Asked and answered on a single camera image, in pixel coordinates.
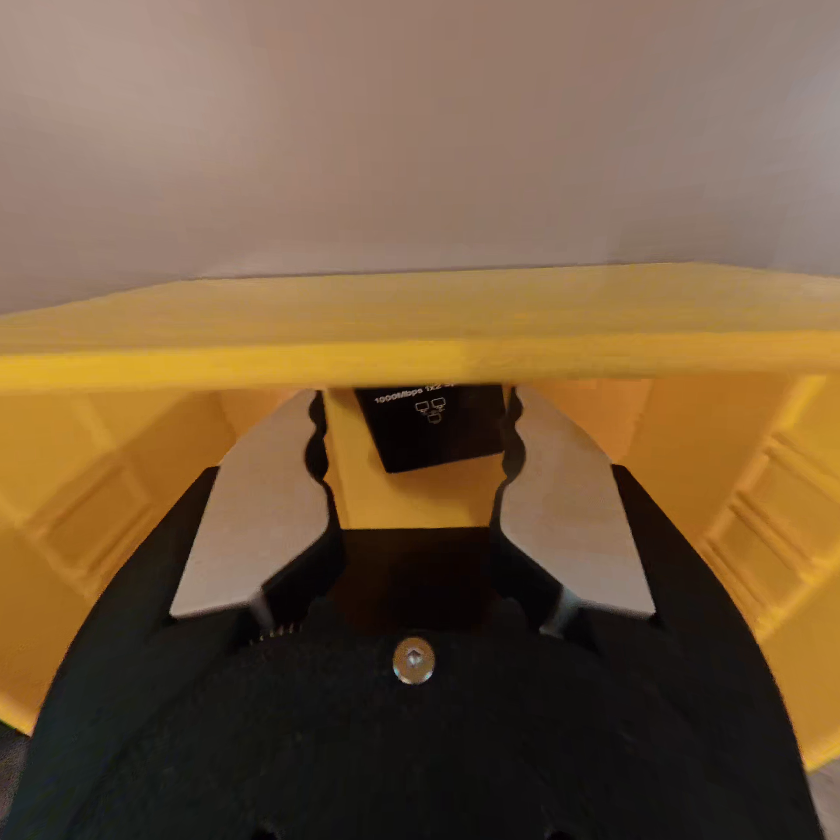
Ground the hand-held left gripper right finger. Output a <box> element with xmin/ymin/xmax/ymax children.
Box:
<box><xmin>489</xmin><ymin>386</ymin><xmax>657</xmax><ymax>637</ymax></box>

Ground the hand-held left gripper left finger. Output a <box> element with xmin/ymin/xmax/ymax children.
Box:
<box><xmin>168</xmin><ymin>389</ymin><xmax>343</xmax><ymax>632</ymax></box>

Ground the small black device box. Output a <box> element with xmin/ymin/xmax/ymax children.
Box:
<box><xmin>353</xmin><ymin>382</ymin><xmax>508</xmax><ymax>475</ymax></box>

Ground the yellow plastic bin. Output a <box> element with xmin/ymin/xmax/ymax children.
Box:
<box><xmin>0</xmin><ymin>262</ymin><xmax>840</xmax><ymax>774</ymax></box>

